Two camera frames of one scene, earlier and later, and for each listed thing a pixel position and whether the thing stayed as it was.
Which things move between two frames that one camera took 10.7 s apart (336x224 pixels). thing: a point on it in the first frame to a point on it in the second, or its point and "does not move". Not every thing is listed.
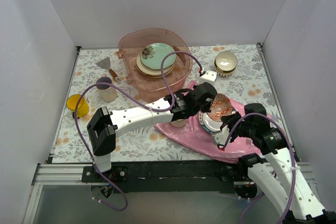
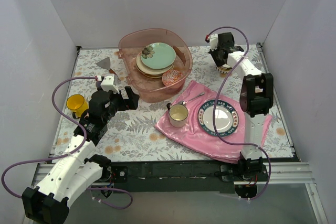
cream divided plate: [151, 75] to [147, 70]
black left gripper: [207, 99] to [122, 100]
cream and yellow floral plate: [155, 77] does not move
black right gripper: [229, 122] to [219, 57]
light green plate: [153, 54] does not move
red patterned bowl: [221, 106] to [171, 76]
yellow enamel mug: [83, 109] does not move
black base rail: [173, 177] does not move
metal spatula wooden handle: [106, 63] does not move
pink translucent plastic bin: [131, 45] does not move
